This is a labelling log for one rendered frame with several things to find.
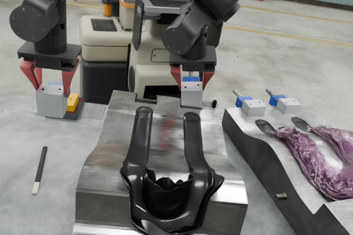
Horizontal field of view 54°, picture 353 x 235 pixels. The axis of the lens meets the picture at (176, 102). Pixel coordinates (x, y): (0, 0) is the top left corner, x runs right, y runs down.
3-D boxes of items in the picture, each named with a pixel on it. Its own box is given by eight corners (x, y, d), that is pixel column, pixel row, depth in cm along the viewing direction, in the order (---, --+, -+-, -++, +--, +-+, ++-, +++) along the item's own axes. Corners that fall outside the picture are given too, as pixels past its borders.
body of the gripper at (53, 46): (74, 68, 63) (74, 30, 60) (17, 61, 63) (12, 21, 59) (82, 54, 69) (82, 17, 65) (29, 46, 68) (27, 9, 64)
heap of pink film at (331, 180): (257, 131, 84) (266, 104, 80) (318, 127, 90) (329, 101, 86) (326, 217, 63) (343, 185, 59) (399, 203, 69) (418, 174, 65)
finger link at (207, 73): (213, 98, 80) (215, 64, 74) (182, 98, 80) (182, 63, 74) (211, 81, 86) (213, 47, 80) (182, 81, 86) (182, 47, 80)
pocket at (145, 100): (135, 105, 88) (136, 92, 86) (156, 107, 88) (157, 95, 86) (133, 115, 84) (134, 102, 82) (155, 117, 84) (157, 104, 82)
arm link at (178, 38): (243, 3, 67) (211, -30, 66) (227, 29, 59) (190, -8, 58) (204, 39, 75) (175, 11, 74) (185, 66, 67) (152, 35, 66)
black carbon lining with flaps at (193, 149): (134, 113, 82) (137, 76, 77) (202, 120, 83) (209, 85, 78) (111, 239, 52) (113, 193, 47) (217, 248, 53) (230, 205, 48)
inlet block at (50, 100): (56, 84, 81) (55, 63, 78) (78, 86, 81) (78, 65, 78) (37, 115, 70) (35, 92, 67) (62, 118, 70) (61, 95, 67)
